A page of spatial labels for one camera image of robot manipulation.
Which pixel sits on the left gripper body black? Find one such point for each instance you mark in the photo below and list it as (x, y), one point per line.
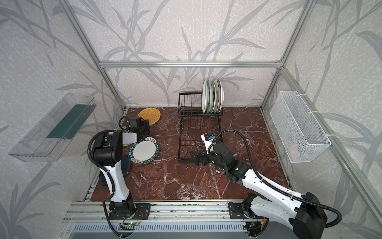
(143, 127)

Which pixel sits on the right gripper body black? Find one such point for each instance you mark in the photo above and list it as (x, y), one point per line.
(206, 159)

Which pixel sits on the black wire dish rack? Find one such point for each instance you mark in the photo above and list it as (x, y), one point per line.
(193, 124)

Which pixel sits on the light green flower plate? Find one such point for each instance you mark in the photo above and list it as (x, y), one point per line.
(211, 100)

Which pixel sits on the white plate cloud emblem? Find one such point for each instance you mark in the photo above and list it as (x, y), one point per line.
(204, 96)

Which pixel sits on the sunburst plate teal rim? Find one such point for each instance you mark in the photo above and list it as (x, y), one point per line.
(218, 95)

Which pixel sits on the cream plate with plum blossoms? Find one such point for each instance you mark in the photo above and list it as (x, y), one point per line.
(221, 95)

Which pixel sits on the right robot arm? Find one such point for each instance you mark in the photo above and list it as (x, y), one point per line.
(302, 213)

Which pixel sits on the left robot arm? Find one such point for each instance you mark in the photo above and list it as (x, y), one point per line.
(105, 150)

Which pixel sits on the orange woven round plate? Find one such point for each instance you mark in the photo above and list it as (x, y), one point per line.
(151, 114)

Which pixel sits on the yellow-green round plate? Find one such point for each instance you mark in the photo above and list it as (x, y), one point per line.
(128, 138)

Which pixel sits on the white plate dark green rim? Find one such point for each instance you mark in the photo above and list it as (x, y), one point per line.
(144, 151)

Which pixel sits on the dark blue plate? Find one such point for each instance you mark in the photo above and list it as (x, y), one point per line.
(125, 167)

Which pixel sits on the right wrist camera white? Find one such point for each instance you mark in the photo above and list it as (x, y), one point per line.
(208, 140)

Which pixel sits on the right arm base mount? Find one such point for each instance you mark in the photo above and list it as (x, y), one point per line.
(241, 210)

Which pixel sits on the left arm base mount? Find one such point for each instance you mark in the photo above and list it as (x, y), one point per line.
(141, 212)

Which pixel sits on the clear plastic wall tray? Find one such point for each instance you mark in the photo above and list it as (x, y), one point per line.
(47, 141)

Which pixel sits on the aluminium front rail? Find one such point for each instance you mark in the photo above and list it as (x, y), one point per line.
(207, 211)

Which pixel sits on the white wire mesh basket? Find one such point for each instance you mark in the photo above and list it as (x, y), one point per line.
(301, 134)

